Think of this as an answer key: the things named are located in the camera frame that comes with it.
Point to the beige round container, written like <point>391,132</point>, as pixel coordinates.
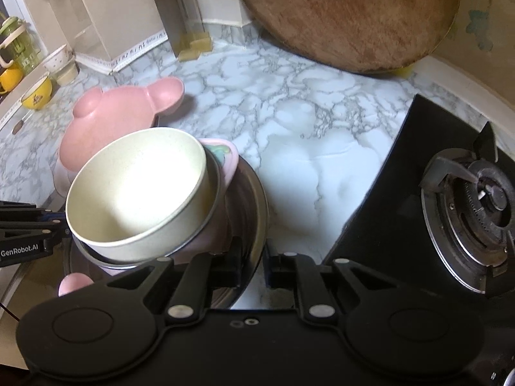
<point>67,75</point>

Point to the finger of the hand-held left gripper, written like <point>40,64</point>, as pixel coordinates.
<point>36,213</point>
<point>48,234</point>

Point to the large stainless steel bowl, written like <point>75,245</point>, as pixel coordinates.
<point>249,209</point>

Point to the yellow enamel cup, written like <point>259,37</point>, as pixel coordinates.
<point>38,96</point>

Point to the cream plastic bowl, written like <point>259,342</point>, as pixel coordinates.
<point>132,193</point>

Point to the white music note edge strip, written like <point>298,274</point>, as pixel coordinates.
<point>132,54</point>

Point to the green plant wall sticker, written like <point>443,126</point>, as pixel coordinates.
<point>481,28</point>

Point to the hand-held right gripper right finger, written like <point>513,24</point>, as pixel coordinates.
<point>277,271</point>

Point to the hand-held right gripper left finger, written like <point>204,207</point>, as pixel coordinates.
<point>229,269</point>

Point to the round wooden cutting board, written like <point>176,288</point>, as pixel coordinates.
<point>342,16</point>

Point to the yellow mug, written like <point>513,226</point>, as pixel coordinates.
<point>11,80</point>

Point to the clear knife holder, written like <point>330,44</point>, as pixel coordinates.
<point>193,20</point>

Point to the pink bear-shaped plate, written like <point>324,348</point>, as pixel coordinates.
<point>112,116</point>

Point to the small brown square block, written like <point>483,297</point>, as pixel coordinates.
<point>17,127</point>

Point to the black gas stove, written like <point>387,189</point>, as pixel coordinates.
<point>382,209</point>

